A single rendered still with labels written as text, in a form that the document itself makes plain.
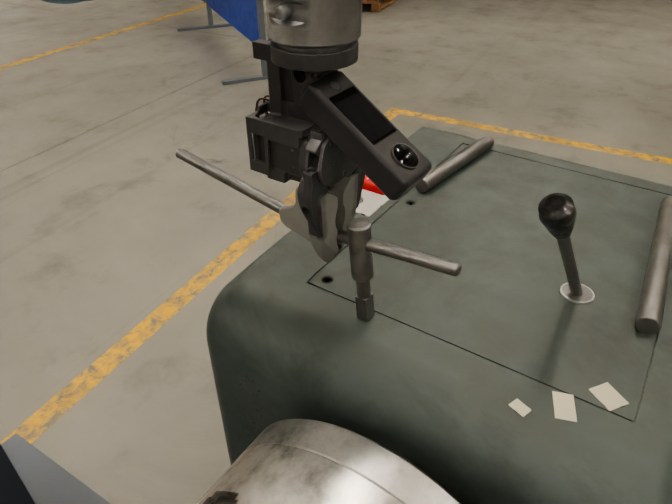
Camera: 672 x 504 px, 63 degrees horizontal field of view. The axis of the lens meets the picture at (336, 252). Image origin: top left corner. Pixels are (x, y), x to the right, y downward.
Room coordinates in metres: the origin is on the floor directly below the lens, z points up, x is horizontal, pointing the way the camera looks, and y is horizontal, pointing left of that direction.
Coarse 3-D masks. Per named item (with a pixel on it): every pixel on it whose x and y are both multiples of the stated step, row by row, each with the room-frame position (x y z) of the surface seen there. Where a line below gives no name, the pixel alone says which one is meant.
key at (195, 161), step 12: (180, 156) 0.55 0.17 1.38; (192, 156) 0.55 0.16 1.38; (204, 168) 0.53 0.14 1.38; (216, 168) 0.53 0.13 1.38; (228, 180) 0.51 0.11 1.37; (240, 180) 0.51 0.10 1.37; (240, 192) 0.51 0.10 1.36; (252, 192) 0.50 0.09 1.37; (264, 204) 0.49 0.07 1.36; (276, 204) 0.48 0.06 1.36; (348, 240) 0.43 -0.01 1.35; (372, 240) 0.42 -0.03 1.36; (384, 252) 0.41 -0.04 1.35; (396, 252) 0.40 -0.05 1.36; (408, 252) 0.40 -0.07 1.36; (420, 252) 0.40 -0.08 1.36; (420, 264) 0.39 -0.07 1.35; (432, 264) 0.38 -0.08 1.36; (444, 264) 0.38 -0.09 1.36; (456, 264) 0.38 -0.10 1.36
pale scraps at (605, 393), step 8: (608, 384) 0.34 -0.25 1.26; (552, 392) 0.33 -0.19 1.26; (560, 392) 0.33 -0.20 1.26; (592, 392) 0.33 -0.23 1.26; (600, 392) 0.33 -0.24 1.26; (608, 392) 0.33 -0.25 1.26; (616, 392) 0.33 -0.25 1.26; (560, 400) 0.32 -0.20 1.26; (568, 400) 0.32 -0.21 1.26; (600, 400) 0.32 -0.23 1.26; (608, 400) 0.32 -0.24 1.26; (616, 400) 0.32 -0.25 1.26; (624, 400) 0.32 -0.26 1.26; (512, 408) 0.31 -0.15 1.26; (520, 408) 0.31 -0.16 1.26; (528, 408) 0.31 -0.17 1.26; (560, 408) 0.31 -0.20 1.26; (568, 408) 0.31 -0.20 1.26; (608, 408) 0.31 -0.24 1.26; (616, 408) 0.31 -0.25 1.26; (560, 416) 0.30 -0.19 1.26; (568, 416) 0.30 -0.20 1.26
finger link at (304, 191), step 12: (312, 168) 0.42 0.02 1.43; (300, 180) 0.42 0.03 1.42; (312, 180) 0.41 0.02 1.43; (300, 192) 0.41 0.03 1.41; (312, 192) 0.41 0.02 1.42; (324, 192) 0.42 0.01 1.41; (300, 204) 0.41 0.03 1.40; (312, 204) 0.41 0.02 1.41; (312, 216) 0.41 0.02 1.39; (312, 228) 0.42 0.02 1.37
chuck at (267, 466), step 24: (240, 456) 0.32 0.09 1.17; (264, 456) 0.29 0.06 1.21; (288, 456) 0.28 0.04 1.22; (312, 456) 0.28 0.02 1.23; (240, 480) 0.27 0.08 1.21; (264, 480) 0.26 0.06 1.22; (288, 480) 0.26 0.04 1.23; (312, 480) 0.26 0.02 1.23; (336, 480) 0.25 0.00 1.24; (360, 480) 0.25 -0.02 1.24
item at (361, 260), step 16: (352, 224) 0.43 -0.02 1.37; (368, 224) 0.43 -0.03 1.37; (352, 240) 0.42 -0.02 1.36; (368, 240) 0.42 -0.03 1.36; (352, 256) 0.42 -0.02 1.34; (368, 256) 0.42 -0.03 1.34; (352, 272) 0.43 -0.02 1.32; (368, 272) 0.42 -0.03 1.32; (368, 288) 0.42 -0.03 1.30; (368, 304) 0.42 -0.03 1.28; (368, 320) 0.42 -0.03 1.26
